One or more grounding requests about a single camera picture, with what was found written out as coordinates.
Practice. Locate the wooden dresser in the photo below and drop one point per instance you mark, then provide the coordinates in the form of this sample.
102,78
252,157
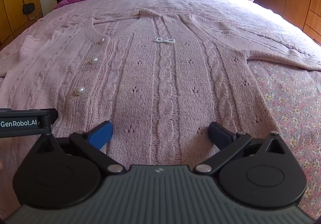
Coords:
288,0

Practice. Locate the pink knitted cardigan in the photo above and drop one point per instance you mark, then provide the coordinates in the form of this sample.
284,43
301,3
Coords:
163,76

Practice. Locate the dark wooden nightstand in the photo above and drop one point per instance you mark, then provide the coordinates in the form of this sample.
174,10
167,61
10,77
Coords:
57,0

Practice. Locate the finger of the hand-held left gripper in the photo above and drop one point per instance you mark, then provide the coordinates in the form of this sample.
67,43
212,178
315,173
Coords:
51,116

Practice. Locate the pink floral bed sheet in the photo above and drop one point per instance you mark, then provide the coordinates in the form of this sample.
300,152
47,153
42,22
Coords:
288,101

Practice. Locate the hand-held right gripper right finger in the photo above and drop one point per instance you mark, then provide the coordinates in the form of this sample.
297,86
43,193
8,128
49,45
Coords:
219,136

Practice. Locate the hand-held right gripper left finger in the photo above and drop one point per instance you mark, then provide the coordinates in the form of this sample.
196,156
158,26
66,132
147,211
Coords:
100,136

